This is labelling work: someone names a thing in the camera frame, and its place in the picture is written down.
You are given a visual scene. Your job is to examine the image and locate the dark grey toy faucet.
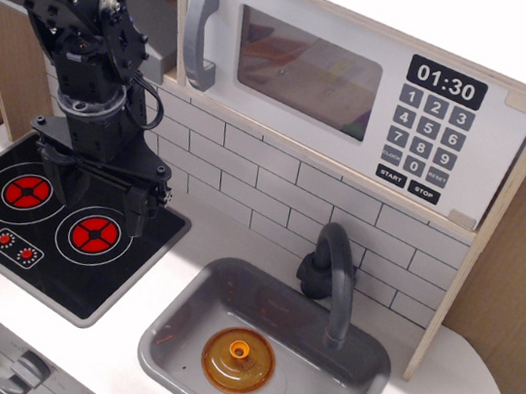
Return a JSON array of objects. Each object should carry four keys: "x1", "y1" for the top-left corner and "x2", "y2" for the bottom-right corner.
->
[{"x1": 296, "y1": 222, "x2": 355, "y2": 350}]

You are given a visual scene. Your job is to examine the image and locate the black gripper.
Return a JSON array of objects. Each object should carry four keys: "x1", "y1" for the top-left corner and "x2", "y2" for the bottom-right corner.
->
[{"x1": 31, "y1": 85, "x2": 173, "y2": 238}]

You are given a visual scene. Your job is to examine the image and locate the orange transparent pot lid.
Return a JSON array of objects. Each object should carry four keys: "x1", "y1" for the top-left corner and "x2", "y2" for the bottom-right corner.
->
[{"x1": 201, "y1": 327, "x2": 277, "y2": 394}]

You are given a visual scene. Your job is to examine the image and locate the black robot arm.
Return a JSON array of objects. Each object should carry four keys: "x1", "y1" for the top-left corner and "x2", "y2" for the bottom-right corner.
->
[{"x1": 6, "y1": 0, "x2": 172, "y2": 237}]

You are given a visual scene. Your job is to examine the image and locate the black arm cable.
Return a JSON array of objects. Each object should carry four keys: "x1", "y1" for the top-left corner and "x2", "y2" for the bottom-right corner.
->
[{"x1": 123, "y1": 71, "x2": 170, "y2": 134}]

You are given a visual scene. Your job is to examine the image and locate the grey toy sink basin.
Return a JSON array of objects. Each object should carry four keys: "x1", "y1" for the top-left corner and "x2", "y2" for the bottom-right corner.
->
[{"x1": 138, "y1": 258, "x2": 391, "y2": 394}]

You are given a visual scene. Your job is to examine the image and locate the grey microwave door handle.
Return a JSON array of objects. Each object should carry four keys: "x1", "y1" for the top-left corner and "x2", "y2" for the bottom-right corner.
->
[{"x1": 182, "y1": 0, "x2": 220, "y2": 92}]

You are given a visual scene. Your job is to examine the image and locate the white toy microwave door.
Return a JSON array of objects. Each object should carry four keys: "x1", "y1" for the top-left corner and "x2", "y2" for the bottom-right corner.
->
[{"x1": 188, "y1": 0, "x2": 526, "y2": 229}]

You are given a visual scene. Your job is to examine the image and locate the grey oven door handle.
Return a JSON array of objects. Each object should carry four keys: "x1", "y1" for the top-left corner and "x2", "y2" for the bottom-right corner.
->
[{"x1": 0, "y1": 350, "x2": 51, "y2": 394}]

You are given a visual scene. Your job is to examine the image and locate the black toy stovetop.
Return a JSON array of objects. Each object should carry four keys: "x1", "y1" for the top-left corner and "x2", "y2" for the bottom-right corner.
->
[{"x1": 0, "y1": 134, "x2": 190, "y2": 328}]

